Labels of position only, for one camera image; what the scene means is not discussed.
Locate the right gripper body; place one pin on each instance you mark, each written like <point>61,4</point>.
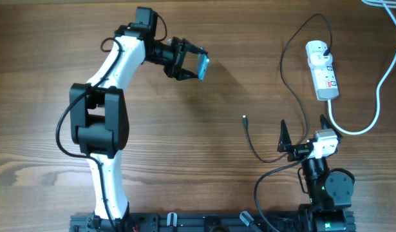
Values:
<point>301,151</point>

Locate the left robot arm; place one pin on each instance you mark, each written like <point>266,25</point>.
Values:
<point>98,113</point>

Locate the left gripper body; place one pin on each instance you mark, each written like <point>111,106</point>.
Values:
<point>178,57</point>

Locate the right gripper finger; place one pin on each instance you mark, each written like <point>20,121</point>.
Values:
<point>325,124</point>
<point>284,142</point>

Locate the white USB charger plug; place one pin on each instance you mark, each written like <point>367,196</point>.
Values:
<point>319,60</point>

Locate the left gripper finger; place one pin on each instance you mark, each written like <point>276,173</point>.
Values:
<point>193,49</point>
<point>183,74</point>

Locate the teal screen smartphone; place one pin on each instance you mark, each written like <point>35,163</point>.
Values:
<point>202,65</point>

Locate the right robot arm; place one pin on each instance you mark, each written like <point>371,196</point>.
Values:
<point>330,190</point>

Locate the white power strip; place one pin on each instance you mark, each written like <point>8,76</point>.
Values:
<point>324,80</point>

